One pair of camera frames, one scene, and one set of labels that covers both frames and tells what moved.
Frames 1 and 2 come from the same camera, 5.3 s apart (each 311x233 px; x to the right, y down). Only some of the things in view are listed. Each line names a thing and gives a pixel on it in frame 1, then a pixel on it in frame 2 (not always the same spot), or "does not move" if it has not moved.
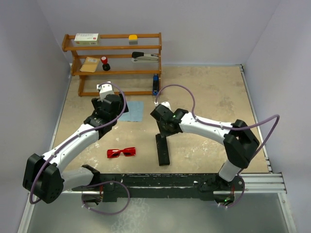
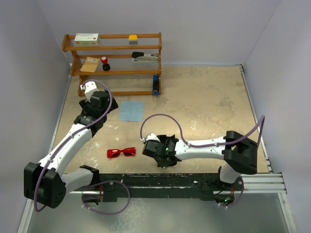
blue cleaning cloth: (135, 113) does not move
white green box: (87, 39) does not move
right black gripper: (164, 133) -> (162, 164)
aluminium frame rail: (271, 182) does not move
